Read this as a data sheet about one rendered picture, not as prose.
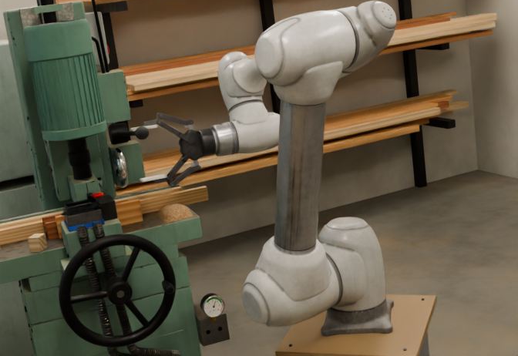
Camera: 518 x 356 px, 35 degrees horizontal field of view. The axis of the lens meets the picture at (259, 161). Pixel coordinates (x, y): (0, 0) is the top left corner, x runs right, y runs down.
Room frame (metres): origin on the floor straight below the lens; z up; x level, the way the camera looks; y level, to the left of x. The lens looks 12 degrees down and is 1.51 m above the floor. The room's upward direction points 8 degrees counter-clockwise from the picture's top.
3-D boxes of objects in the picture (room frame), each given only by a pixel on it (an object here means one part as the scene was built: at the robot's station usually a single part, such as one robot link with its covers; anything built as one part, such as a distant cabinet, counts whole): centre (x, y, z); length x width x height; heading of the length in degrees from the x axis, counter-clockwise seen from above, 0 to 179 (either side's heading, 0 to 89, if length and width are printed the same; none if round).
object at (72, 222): (2.04, 0.45, 0.99); 0.13 x 0.11 x 0.06; 108
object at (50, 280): (2.17, 0.48, 0.82); 0.40 x 0.21 x 0.04; 108
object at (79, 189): (2.25, 0.50, 0.99); 0.14 x 0.07 x 0.09; 18
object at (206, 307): (2.11, 0.18, 0.65); 0.06 x 0.04 x 0.08; 108
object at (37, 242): (2.05, 0.60, 0.92); 0.04 x 0.03 x 0.04; 163
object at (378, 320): (2.00, -0.21, 0.65); 0.22 x 0.18 x 0.06; 168
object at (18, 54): (2.51, 0.59, 1.16); 0.22 x 0.22 x 0.72; 18
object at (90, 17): (2.58, 0.46, 1.40); 0.10 x 0.06 x 0.16; 18
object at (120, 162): (2.39, 0.42, 1.02); 0.12 x 0.03 x 0.12; 18
